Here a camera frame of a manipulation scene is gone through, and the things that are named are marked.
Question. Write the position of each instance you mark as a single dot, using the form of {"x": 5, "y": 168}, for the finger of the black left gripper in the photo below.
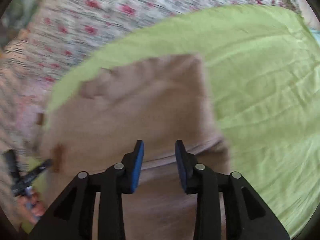
{"x": 11, "y": 162}
{"x": 35, "y": 172}

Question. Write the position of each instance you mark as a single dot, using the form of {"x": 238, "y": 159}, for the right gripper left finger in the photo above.
{"x": 70, "y": 216}

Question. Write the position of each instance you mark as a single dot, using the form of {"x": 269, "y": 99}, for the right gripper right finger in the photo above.
{"x": 247, "y": 216}

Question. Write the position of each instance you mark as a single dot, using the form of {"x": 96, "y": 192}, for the beige knit sweater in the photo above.
{"x": 159, "y": 101}

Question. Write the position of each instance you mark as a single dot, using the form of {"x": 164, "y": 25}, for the person's left hand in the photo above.
{"x": 31, "y": 207}

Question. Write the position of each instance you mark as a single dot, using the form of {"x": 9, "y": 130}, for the rose floral quilt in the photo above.
{"x": 43, "y": 39}

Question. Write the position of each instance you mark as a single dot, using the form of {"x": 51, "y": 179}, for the lime green bed sheet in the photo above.
{"x": 262, "y": 65}

